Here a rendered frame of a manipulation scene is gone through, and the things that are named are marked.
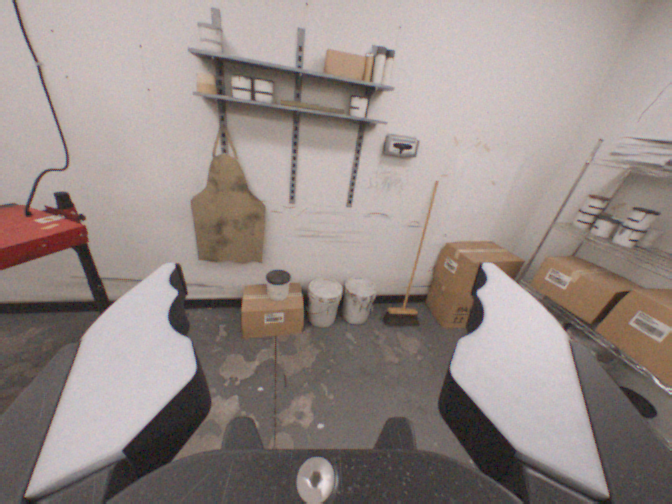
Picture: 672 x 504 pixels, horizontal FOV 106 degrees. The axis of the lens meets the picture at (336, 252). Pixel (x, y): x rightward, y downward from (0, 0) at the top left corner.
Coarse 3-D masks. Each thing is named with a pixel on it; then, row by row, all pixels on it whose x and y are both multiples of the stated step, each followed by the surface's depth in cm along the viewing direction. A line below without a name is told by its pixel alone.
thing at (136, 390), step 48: (144, 288) 9; (96, 336) 7; (144, 336) 7; (96, 384) 6; (144, 384) 6; (192, 384) 6; (48, 432) 5; (96, 432) 5; (144, 432) 5; (192, 432) 6; (48, 480) 4
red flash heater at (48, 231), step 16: (16, 208) 129; (32, 208) 131; (48, 208) 133; (0, 224) 114; (16, 224) 116; (32, 224) 118; (48, 224) 120; (64, 224) 122; (80, 224) 124; (0, 240) 104; (16, 240) 105; (32, 240) 107; (48, 240) 112; (64, 240) 118; (80, 240) 124; (0, 256) 100; (16, 256) 104; (32, 256) 109
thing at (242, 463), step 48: (240, 432) 5; (384, 432) 5; (144, 480) 4; (192, 480) 4; (240, 480) 4; (288, 480) 4; (336, 480) 4; (384, 480) 4; (432, 480) 4; (480, 480) 4
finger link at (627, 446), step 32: (576, 352) 6; (608, 384) 6; (608, 416) 5; (640, 416) 5; (608, 448) 5; (640, 448) 5; (512, 480) 5; (544, 480) 4; (608, 480) 4; (640, 480) 4
